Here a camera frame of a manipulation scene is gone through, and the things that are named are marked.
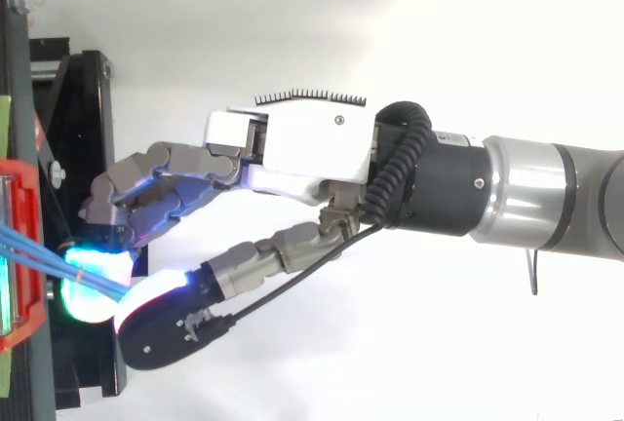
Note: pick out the red bin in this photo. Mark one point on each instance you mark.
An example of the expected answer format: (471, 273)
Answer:
(27, 182)

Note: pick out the black stand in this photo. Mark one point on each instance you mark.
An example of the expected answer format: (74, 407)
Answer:
(83, 114)

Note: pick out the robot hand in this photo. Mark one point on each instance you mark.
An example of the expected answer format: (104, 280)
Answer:
(312, 143)

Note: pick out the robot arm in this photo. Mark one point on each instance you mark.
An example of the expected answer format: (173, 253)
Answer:
(526, 187)

